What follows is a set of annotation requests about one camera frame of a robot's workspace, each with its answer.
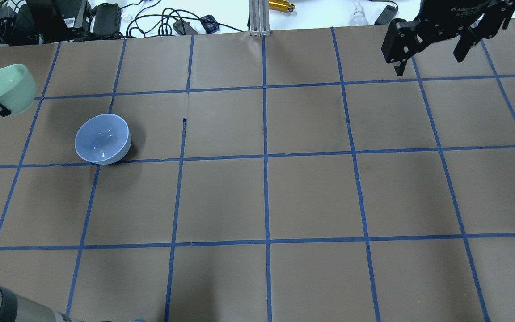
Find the black equipment box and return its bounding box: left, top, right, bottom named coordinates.
left=0, top=0, right=92, bottom=46

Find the black power adapter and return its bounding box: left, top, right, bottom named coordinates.
left=172, top=19, right=199, bottom=35

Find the aluminium extrusion post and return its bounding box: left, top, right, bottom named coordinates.
left=249, top=0, right=271, bottom=37

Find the gold cylindrical tool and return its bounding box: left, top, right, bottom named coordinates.
left=268, top=0, right=295, bottom=13

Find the blue bowl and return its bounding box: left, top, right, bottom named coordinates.
left=74, top=114, right=131, bottom=165

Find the black power brick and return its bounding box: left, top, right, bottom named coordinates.
left=91, top=3, right=121, bottom=35

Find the black flat device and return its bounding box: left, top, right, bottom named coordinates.
left=374, top=4, right=398, bottom=25

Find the white light bulb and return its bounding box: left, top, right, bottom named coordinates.
left=350, top=0, right=368, bottom=26

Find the black tangled cable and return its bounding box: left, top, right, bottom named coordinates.
left=126, top=0, right=245, bottom=38

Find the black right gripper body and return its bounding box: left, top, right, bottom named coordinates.
left=418, top=0, right=490, bottom=24

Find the green bowl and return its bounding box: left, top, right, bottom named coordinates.
left=0, top=64, right=37, bottom=116

